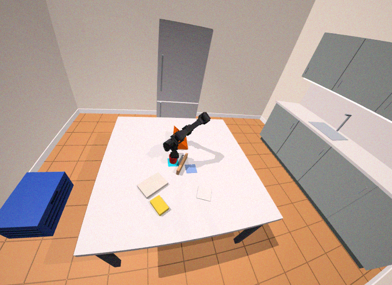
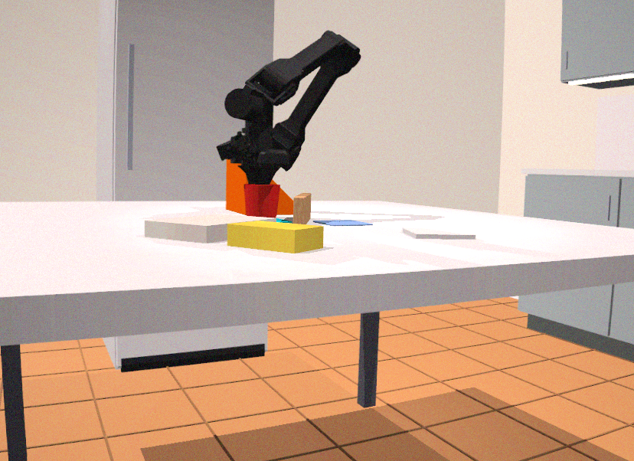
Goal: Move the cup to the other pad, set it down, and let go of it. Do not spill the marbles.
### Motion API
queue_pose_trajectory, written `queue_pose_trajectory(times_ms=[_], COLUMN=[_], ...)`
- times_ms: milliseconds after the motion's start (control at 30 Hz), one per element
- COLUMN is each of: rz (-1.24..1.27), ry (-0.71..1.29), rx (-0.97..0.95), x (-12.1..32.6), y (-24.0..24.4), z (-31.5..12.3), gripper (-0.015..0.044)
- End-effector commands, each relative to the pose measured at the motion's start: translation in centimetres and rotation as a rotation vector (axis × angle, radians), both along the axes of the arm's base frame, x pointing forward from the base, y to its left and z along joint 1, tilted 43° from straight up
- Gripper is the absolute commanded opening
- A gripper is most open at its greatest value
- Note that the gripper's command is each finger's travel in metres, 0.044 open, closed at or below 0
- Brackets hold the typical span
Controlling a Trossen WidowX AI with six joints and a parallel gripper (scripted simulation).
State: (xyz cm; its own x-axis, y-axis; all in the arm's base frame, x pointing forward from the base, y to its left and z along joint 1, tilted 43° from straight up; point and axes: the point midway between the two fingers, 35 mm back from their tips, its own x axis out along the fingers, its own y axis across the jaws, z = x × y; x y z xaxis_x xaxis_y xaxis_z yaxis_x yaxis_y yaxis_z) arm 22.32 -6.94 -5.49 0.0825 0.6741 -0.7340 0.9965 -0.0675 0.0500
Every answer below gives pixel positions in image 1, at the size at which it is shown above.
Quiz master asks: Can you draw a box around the red cup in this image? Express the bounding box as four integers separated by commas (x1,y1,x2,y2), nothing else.
169,154,177,164

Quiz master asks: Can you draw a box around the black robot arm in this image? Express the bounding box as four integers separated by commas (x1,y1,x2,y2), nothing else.
163,112,211,152

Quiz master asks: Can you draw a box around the yellow rectangular block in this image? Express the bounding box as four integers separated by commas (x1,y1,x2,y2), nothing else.
150,195,169,216

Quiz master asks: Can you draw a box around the tan flat bar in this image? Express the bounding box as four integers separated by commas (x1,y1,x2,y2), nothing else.
176,153,188,175

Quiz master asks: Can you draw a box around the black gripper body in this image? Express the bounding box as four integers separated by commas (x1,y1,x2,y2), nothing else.
170,144,179,159

